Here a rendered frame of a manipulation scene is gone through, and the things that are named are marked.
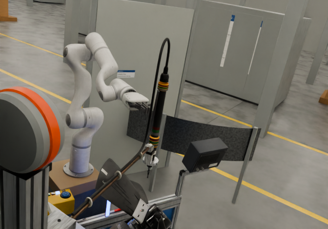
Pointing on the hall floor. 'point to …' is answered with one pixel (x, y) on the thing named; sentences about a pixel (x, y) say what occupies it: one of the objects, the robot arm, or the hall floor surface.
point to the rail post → (174, 217)
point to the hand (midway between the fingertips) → (145, 109)
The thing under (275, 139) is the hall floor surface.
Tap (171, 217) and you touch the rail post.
